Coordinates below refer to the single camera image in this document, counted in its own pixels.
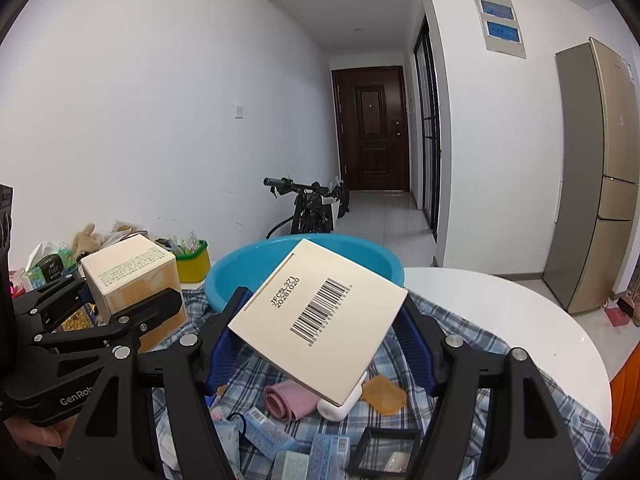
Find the light blue pink packet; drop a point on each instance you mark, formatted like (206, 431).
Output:
(227, 437)

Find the amber square soap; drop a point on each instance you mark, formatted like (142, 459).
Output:
(385, 395)

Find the blue plastic basin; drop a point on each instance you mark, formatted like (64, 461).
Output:
(225, 272)

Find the orange cloth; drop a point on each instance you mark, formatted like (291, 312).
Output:
(627, 395)

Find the blue plaid cloth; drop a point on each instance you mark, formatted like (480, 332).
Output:
(565, 410)

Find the dark brown entrance door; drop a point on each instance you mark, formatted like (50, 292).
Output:
(370, 125)

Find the black framed glass door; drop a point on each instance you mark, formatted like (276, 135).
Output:
(430, 135)

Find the person's left hand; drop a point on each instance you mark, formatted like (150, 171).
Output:
(40, 440)

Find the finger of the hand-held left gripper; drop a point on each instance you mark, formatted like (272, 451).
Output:
(55, 305)
(145, 317)

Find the white green plastic bag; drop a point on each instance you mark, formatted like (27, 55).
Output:
(42, 255)

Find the grey wall panel box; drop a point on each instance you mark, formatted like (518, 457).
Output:
(500, 25)

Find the pale green box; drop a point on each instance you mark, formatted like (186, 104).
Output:
(291, 466)

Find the pink floor item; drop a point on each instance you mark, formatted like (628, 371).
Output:
(617, 316)

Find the light blue printed box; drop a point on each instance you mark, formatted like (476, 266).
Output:
(327, 457)

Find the black electric bicycle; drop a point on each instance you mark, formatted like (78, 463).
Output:
(310, 210)

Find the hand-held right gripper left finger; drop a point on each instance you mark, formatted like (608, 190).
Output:
(220, 352)

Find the cream cardboard box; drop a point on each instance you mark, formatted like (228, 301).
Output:
(130, 270)

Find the grey beige cabinet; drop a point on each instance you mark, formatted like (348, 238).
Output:
(585, 170)

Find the gold foil packet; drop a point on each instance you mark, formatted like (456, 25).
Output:
(80, 320)

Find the beige plush toy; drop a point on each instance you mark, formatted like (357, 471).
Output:
(87, 239)

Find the slim light blue box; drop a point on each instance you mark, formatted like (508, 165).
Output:
(272, 432)

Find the white light switch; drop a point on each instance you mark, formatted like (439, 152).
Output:
(238, 109)

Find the pink rolled cloth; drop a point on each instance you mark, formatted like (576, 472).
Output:
(290, 400)

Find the white barcode box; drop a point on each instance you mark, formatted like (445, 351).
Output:
(320, 320)

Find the black framed display box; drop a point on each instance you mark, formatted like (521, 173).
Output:
(390, 431)

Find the yellow bin with green rim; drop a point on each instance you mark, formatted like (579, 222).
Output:
(195, 267)

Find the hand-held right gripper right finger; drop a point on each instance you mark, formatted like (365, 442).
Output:
(416, 342)

